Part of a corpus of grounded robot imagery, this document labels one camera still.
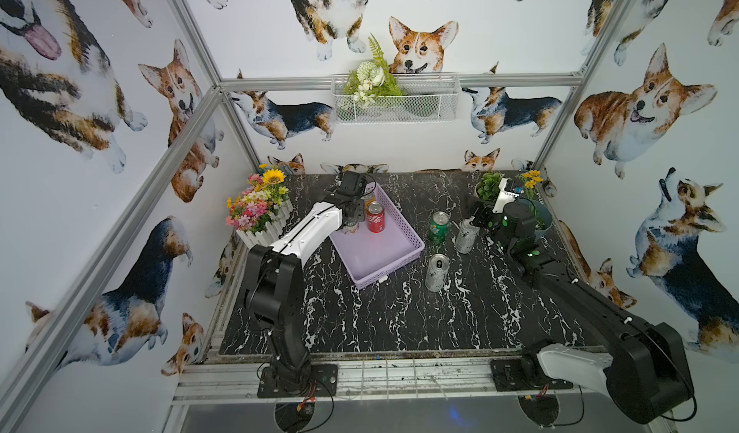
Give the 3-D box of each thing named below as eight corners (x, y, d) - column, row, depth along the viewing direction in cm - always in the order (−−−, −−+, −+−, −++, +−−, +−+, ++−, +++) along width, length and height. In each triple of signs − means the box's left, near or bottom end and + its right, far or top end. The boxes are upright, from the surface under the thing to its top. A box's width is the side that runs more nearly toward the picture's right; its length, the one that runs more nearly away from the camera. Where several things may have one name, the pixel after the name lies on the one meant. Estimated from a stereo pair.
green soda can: (430, 244, 103) (433, 225, 94) (428, 230, 107) (431, 211, 98) (445, 243, 103) (450, 225, 94) (443, 230, 107) (448, 211, 98)
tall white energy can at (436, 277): (425, 293, 91) (430, 271, 79) (424, 276, 95) (428, 253, 83) (442, 292, 91) (450, 271, 79) (440, 276, 95) (447, 253, 83)
